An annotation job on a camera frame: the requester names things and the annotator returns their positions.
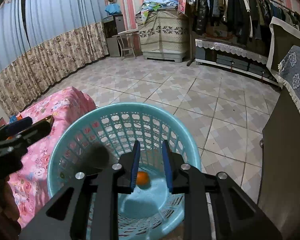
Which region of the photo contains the grey water dispenser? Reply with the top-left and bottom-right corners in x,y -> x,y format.
102,14 -> 125,57

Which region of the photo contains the small metal stool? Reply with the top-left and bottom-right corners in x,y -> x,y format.
116,29 -> 139,60

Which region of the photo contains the pile of folded clothes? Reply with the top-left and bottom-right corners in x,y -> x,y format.
136,0 -> 178,23

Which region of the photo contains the pink floral table cloth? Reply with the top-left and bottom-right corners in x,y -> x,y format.
5,86 -> 97,228

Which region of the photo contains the blue and floral curtain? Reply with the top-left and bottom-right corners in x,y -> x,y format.
0,0 -> 108,116

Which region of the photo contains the cloth covered chest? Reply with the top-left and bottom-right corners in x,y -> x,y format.
135,8 -> 190,63

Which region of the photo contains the blue shiny wrapper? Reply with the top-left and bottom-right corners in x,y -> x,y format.
9,115 -> 18,124

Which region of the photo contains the orange mandarin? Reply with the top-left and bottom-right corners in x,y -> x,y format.
136,171 -> 150,186

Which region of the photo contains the dark brown cabinet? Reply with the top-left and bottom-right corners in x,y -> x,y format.
257,18 -> 300,239

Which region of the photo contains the blue covered potted plant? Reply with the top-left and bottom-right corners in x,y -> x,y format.
105,0 -> 121,16

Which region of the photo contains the low tv stand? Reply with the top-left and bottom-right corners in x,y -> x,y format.
194,38 -> 278,86

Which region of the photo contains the brown phone case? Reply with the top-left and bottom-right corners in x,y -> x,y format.
44,115 -> 55,127

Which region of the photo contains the blue patterned fringed cloth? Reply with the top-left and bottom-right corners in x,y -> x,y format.
277,45 -> 300,114

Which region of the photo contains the clothes rack with garments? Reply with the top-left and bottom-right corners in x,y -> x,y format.
187,0 -> 300,56

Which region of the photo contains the person's hand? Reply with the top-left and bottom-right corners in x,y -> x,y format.
0,176 -> 21,239

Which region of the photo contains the pink hanging bag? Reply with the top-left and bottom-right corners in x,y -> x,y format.
178,0 -> 187,15

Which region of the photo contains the light blue plastic basket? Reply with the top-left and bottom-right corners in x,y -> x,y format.
47,102 -> 201,239

